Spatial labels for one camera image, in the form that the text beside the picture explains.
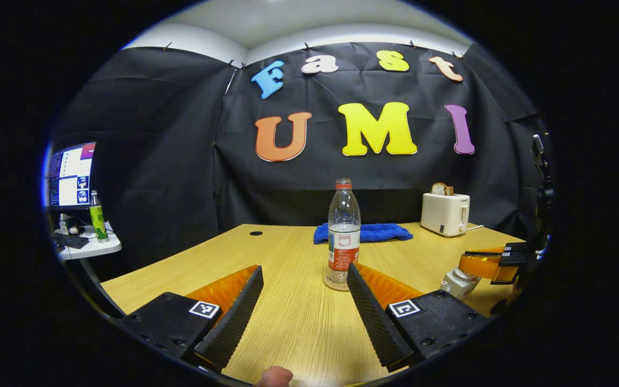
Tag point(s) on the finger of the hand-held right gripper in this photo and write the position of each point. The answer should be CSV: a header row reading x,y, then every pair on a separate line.
x,y
484,267
495,250

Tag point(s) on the small white desk gadget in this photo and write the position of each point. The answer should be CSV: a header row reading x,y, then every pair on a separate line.
x,y
69,224

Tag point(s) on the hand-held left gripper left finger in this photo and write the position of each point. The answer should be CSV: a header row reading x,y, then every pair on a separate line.
x,y
234,317

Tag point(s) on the black keyboard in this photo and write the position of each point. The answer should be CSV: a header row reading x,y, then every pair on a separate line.
x,y
71,241

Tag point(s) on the round wooden coaster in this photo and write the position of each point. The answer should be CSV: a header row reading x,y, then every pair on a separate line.
x,y
333,285

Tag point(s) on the white toaster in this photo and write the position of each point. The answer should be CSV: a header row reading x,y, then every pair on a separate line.
x,y
444,215

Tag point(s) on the white teacup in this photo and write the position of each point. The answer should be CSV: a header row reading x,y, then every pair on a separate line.
x,y
457,285

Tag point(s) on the blue towel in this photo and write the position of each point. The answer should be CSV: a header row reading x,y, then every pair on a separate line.
x,y
379,233

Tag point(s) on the green drink bottle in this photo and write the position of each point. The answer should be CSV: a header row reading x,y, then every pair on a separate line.
x,y
98,217

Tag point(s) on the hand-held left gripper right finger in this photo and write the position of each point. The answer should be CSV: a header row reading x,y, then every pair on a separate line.
x,y
374,317

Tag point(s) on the computer monitor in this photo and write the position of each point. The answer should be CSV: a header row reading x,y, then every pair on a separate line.
x,y
72,174

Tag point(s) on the white side table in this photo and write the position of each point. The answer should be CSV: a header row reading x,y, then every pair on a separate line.
x,y
92,248

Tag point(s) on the clear plastic water bottle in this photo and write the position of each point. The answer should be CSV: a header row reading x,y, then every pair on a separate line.
x,y
344,236

